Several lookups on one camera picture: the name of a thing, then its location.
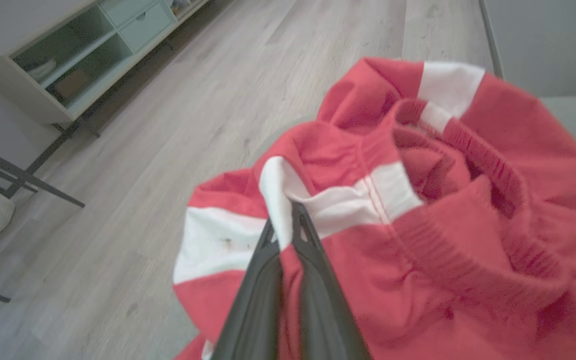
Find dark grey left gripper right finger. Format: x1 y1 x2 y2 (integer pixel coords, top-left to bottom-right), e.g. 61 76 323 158
291 201 372 360

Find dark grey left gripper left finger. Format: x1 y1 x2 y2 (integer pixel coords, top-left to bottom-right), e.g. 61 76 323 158
211 219 285 360

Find red shorts with white panels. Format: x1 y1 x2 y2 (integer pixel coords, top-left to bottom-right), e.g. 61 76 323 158
172 56 576 360

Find brown book on cabinet shelf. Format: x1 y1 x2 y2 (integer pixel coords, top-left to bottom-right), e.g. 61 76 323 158
53 69 91 101

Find pale green tv cabinet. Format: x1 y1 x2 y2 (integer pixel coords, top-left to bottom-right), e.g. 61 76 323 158
0 0 214 126

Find white item on cabinet shelf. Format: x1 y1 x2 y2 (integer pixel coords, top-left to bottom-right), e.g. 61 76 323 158
28 59 59 83

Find black metal table frame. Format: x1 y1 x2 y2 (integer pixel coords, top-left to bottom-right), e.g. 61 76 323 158
0 119 86 304

